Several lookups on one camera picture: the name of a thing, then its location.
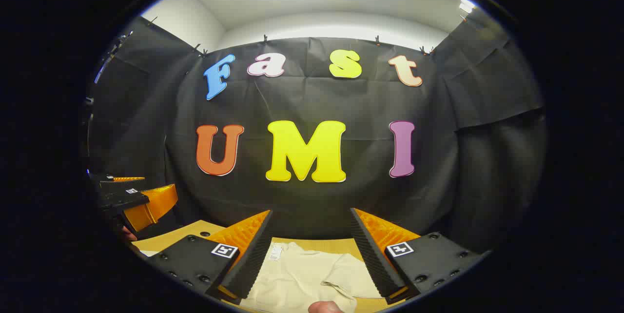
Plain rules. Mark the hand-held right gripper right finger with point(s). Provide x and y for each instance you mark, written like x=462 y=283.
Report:
x=370 y=249

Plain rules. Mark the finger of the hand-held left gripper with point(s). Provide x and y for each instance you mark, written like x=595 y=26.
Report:
x=151 y=205
x=119 y=183

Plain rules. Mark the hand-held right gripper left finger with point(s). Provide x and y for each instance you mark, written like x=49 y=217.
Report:
x=253 y=249

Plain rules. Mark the cream knit sweater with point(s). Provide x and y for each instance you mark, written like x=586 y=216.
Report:
x=302 y=274

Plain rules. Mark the black backdrop cloth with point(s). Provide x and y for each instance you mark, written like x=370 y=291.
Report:
x=317 y=103

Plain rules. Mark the small ceiling light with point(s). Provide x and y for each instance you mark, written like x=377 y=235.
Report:
x=466 y=5

